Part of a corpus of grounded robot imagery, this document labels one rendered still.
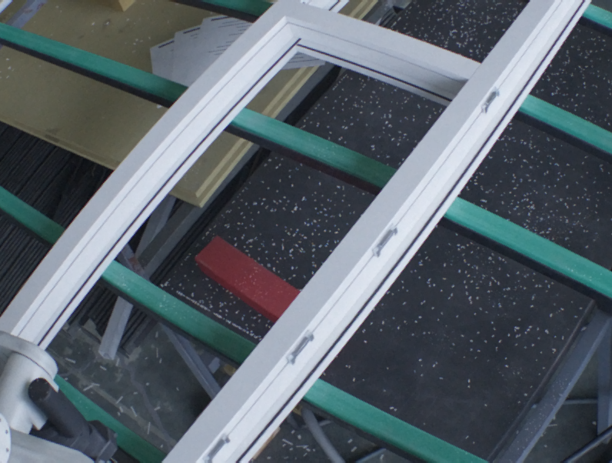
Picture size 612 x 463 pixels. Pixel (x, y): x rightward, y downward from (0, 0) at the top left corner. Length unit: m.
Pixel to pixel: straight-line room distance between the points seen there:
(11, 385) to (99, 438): 0.19
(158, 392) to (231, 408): 1.22
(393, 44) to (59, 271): 0.64
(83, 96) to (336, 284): 1.07
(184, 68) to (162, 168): 0.57
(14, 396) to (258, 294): 0.80
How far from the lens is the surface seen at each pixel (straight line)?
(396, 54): 1.86
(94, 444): 1.45
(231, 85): 1.93
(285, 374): 1.57
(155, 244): 2.17
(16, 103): 2.62
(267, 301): 1.99
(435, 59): 1.82
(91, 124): 2.42
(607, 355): 2.06
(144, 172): 1.85
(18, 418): 1.31
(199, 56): 2.43
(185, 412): 2.69
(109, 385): 2.81
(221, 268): 2.06
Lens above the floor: 2.20
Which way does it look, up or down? 51 degrees down
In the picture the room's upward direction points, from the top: 24 degrees counter-clockwise
